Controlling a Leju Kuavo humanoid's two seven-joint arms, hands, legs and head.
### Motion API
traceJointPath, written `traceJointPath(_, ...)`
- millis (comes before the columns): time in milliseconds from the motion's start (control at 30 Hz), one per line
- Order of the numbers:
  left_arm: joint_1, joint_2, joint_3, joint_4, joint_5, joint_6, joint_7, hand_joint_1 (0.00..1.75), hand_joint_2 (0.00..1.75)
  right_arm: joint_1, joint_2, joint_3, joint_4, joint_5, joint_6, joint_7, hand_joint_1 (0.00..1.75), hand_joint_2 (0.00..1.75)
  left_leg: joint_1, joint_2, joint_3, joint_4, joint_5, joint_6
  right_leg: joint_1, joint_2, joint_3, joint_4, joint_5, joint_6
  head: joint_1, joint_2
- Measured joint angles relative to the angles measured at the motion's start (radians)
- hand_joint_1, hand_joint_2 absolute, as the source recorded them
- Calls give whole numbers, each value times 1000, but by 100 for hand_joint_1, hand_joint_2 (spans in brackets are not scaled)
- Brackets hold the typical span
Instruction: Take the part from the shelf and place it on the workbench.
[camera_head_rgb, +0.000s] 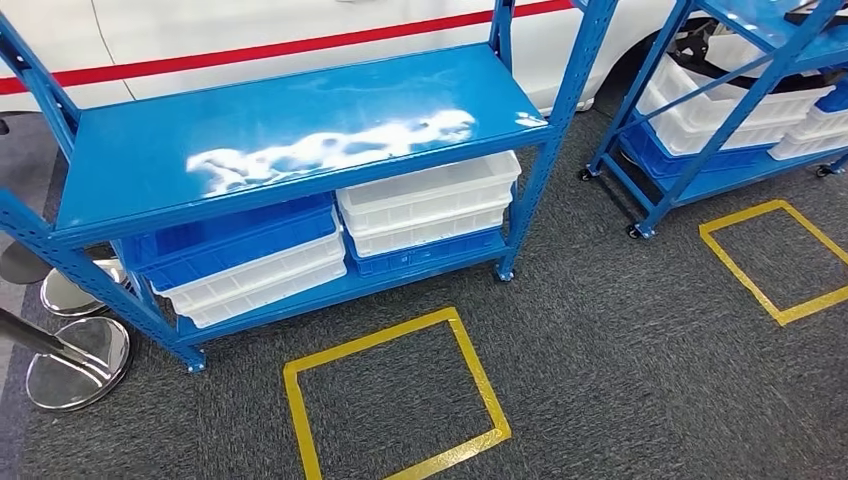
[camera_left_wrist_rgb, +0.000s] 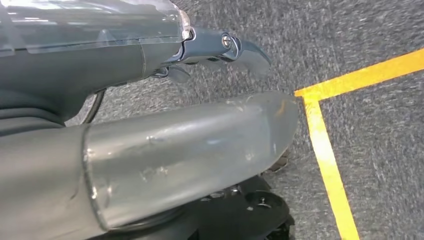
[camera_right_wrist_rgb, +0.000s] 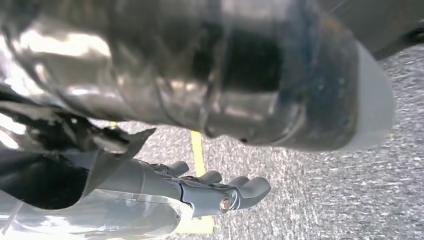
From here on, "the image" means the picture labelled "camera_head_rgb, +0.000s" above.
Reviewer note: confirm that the blue metal shelf rack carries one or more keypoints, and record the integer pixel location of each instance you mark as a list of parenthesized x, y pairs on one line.
[(265, 132)]

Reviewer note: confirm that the blue wheeled shelf rack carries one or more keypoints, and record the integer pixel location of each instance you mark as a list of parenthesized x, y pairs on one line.
[(731, 126)]

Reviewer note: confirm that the black part in crate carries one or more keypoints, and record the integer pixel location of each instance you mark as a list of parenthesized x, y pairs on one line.
[(795, 83)]

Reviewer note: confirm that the blue plastic crate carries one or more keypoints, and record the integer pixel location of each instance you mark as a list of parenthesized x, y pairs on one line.
[(649, 156), (232, 245), (836, 98), (424, 260)]

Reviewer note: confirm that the yellow floor tape square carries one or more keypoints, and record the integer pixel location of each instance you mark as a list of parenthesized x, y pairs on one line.
[(371, 339), (742, 216)]

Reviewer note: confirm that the red barrier belt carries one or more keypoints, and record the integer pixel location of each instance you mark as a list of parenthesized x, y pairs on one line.
[(265, 51)]

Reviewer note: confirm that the white car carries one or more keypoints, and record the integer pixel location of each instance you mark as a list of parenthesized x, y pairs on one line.
[(265, 26)]

